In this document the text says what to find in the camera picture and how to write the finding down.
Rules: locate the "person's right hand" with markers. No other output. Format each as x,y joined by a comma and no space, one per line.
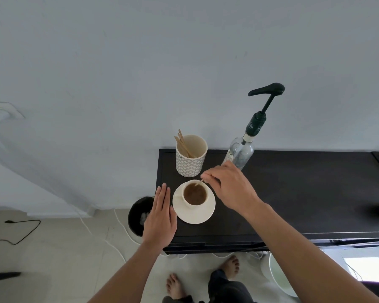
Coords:
233,189

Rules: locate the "person's left hand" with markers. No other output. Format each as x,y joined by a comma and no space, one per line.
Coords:
158,222

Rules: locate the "person's left thumb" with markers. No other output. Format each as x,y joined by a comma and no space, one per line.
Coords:
173,217

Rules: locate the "person's right thumb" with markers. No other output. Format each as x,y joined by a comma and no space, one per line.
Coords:
213,186

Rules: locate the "wooden stirrer stick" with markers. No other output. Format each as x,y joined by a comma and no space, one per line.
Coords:
198,182

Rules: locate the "person's left forearm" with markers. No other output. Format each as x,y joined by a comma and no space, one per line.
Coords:
128,277

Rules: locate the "person's right forearm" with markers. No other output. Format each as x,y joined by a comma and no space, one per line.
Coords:
303,258

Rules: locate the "brown coffee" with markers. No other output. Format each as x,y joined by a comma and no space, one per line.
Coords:
195,194

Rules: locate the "white saucer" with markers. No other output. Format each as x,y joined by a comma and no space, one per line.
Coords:
194,214

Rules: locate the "white coffee cup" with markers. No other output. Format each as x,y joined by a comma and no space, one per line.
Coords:
194,194

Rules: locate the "crumpled white paper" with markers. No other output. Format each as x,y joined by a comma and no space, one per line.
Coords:
144,217

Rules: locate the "patterned white stick holder cup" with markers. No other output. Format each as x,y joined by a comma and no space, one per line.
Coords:
191,162

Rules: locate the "black trash bin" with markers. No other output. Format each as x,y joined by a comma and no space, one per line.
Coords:
139,214

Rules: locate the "glass bottle with black pump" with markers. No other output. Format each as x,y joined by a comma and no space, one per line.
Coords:
243,148

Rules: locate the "person's left foot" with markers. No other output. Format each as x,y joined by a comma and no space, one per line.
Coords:
176,287

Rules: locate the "person's foot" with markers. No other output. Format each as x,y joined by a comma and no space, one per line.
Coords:
176,287
230,266

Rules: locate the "person's right foot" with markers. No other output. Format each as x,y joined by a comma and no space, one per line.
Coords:
230,266

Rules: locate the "person's black trousers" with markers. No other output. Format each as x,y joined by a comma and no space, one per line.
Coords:
227,288

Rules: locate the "black table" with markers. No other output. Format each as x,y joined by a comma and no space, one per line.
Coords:
303,192

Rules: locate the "white round basin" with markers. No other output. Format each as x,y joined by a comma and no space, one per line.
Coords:
279,276

